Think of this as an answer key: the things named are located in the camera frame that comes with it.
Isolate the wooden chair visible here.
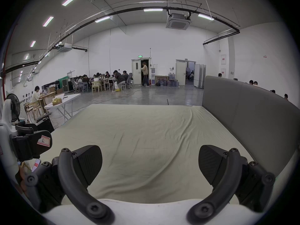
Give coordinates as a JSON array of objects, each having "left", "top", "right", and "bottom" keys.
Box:
[{"left": 25, "top": 101, "right": 44, "bottom": 120}]

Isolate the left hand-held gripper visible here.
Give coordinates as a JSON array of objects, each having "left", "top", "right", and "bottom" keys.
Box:
[{"left": 0, "top": 100, "right": 52, "bottom": 180}]

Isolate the black case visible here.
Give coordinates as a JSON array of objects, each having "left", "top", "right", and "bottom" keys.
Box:
[{"left": 36, "top": 112, "right": 55, "bottom": 133}]

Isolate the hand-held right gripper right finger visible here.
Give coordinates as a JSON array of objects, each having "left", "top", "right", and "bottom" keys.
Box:
[{"left": 187, "top": 145, "right": 276, "bottom": 223}]

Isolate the black standing fan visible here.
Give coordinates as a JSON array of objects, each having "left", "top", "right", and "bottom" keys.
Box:
[{"left": 5, "top": 93, "right": 22, "bottom": 124}]

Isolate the group of people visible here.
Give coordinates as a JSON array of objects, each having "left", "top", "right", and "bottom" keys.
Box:
[{"left": 71, "top": 70, "right": 134, "bottom": 93}]

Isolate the white folding table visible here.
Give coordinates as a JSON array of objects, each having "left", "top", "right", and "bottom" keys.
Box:
[{"left": 44, "top": 93, "right": 81, "bottom": 122}]

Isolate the grey padded headboard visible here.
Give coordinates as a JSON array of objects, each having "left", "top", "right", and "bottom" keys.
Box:
[{"left": 202, "top": 76, "right": 300, "bottom": 180}]

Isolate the group of water bottles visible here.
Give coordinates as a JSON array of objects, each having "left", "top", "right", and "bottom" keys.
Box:
[{"left": 156, "top": 73, "right": 180, "bottom": 87}]

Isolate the bed with beige sheet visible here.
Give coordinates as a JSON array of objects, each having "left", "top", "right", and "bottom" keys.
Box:
[{"left": 41, "top": 104, "right": 258, "bottom": 204}]

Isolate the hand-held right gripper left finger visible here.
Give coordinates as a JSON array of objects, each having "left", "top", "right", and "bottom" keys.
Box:
[{"left": 25, "top": 145, "right": 115, "bottom": 223}]

